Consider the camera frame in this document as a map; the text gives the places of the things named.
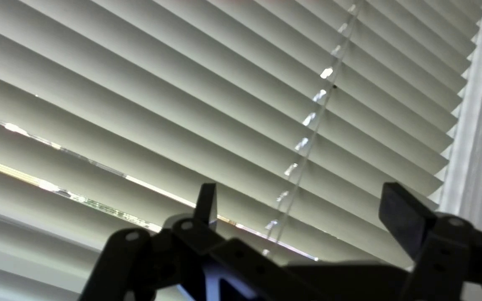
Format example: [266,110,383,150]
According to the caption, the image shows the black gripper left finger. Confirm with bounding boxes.
[79,182,226,301]

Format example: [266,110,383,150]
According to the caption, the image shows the white slatted window blinds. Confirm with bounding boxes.
[0,0,482,301]

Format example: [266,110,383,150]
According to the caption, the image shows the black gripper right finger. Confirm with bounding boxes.
[378,180,482,301]

